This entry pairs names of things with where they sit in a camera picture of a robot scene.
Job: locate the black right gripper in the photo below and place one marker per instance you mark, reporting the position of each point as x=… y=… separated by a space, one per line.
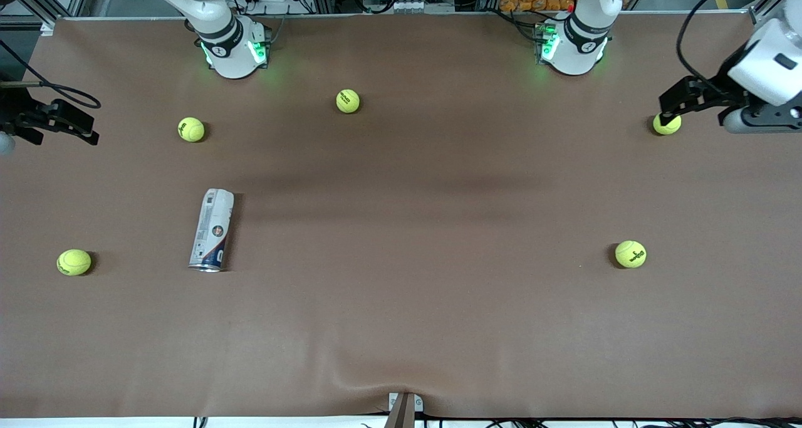
x=15 y=111

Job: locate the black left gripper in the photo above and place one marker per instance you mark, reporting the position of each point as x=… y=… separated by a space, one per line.
x=718 y=91

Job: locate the white blue tennis ball can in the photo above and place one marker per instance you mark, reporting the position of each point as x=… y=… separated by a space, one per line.
x=212 y=230

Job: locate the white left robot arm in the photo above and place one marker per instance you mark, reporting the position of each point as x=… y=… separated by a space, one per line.
x=579 y=46

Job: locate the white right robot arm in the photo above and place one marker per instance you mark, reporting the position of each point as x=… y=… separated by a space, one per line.
x=232 y=52

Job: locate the yellow tennis ball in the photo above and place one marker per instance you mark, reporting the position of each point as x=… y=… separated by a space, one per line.
x=630 y=254
x=668 y=128
x=348 y=101
x=191 y=129
x=74 y=262

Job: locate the green lit left base box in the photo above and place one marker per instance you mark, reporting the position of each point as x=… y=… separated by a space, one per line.
x=546 y=42

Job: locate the green lit base box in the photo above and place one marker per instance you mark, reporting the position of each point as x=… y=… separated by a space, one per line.
x=546 y=42
x=260 y=49

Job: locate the green lit right base box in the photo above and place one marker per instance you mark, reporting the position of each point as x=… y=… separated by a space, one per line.
x=260 y=49

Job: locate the white socket strip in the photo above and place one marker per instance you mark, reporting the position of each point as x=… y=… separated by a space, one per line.
x=410 y=5

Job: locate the brown table mat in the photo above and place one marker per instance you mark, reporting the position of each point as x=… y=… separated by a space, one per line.
x=438 y=321

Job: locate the brown wedge table clamp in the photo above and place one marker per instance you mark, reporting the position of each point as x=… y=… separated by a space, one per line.
x=401 y=412

